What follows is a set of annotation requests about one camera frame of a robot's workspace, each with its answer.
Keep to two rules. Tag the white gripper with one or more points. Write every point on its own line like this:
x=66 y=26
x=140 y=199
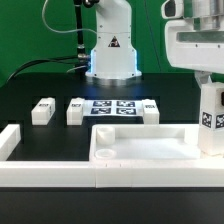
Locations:
x=202 y=51

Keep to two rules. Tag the white desk top tray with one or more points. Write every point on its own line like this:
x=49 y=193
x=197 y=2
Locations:
x=138 y=142

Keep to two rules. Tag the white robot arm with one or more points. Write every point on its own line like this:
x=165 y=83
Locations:
x=113 y=60

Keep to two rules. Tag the white U-shaped fence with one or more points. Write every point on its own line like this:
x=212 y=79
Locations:
x=183 y=173

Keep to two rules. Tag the fiducial marker sheet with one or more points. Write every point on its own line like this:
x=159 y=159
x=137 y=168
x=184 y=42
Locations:
x=125 y=108

